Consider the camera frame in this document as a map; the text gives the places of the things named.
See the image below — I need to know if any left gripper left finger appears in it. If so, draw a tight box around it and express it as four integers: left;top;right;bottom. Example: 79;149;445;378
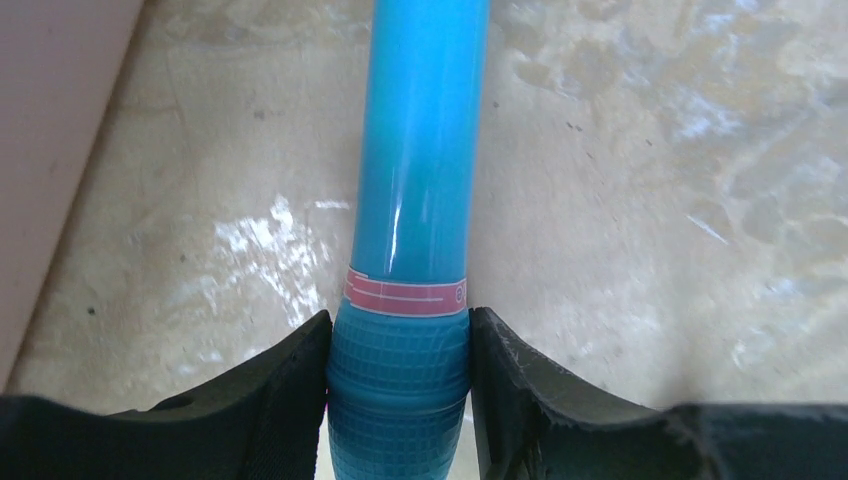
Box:
1;311;332;479

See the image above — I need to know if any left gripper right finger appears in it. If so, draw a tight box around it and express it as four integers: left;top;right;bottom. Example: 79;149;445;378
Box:
470;307;847;479

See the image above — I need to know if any blue toy microphone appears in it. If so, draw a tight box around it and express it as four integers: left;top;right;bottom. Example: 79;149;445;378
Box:
327;1;489;479

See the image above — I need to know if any translucent orange plastic box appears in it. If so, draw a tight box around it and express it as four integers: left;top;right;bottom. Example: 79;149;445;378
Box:
1;1;143;390

